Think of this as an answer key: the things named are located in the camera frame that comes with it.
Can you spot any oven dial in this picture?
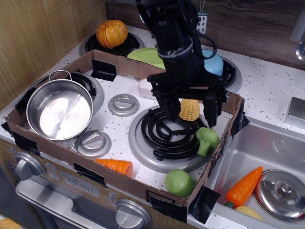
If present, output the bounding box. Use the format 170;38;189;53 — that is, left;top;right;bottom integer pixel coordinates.
15;152;46;181
115;198;151;229

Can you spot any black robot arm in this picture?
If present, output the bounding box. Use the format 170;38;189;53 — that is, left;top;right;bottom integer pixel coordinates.
136;0;229;127

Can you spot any front right black burner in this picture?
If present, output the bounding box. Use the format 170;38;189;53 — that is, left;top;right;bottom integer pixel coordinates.
141;107;206;161

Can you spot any grey stove knob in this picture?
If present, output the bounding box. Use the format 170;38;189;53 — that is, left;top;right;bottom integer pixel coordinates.
75;130;112;159
108;94;140;117

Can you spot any green plastic plate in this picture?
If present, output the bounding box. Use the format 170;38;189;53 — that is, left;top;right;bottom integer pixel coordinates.
127;48;165;70

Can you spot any black burner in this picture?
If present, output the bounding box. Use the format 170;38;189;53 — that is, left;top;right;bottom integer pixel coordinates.
82;32;142;57
141;107;206;161
31;73;97;96
222;57;236;89

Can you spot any left oven dial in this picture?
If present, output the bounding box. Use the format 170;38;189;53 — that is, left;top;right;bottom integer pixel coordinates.
15;152;46;181

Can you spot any orange toy at corner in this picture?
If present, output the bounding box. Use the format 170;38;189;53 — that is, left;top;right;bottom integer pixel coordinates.
0;219;21;229

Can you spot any back left black burner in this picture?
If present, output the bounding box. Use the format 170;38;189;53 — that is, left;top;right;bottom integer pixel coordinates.
82;32;142;57

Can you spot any green toy broccoli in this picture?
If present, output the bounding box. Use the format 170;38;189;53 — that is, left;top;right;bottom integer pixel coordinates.
195;127;220;156

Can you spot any silver sink basin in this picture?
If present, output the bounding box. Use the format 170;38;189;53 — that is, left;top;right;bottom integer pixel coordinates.
206;116;305;229

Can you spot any white toy cheese wedge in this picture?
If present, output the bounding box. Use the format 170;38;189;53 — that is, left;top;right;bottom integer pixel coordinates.
137;79;157;100

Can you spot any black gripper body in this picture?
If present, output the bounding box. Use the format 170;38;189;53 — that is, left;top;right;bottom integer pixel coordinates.
147;53;229;103

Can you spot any yellow toy lemon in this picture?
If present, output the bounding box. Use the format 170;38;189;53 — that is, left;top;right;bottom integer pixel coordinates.
235;206;263;221

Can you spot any right oven dial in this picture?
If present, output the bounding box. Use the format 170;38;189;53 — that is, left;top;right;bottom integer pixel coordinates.
115;198;151;229

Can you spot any yellow toy corn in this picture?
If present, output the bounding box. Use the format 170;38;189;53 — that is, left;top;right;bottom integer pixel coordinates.
179;99;200;122

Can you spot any front left black burner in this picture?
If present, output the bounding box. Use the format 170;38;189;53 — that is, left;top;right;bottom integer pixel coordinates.
31;73;97;96

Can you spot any orange toy pumpkin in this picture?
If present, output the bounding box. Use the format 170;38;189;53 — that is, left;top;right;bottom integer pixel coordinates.
96;20;128;49

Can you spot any green toy pear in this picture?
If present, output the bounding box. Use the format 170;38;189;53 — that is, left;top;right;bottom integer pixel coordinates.
165;169;196;198

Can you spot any cardboard fence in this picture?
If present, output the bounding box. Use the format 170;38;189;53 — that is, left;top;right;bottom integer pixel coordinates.
6;49;245;208

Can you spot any blue plastic bowl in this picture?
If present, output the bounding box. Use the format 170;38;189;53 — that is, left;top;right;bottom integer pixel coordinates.
202;49;224;76

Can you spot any hanging slotted spatula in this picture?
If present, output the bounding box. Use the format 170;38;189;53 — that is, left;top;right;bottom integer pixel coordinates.
196;0;208;34

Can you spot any back right black burner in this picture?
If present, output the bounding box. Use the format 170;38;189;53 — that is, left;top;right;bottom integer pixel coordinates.
222;57;236;89

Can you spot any silver faucet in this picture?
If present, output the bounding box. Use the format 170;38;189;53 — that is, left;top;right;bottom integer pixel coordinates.
289;8;305;62

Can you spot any grey front stove knob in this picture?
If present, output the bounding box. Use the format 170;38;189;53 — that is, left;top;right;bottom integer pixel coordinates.
75;130;112;159

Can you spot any steel pot lid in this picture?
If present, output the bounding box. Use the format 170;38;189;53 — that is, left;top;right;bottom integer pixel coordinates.
254;170;305;222

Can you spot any oven door handle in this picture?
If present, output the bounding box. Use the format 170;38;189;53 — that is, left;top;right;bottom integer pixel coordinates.
16;179;118;229

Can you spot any steel pot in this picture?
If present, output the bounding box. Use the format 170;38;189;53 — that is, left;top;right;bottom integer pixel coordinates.
26;70;93;141

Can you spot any orange toy carrot half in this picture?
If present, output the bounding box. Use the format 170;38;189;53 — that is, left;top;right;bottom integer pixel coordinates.
94;159;133;177

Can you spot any grey centre stove knob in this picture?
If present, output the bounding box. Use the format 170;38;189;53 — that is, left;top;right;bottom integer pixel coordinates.
108;94;140;117

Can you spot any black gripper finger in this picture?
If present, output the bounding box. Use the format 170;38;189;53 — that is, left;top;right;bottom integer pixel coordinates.
203;100;222;127
157;96;181;121

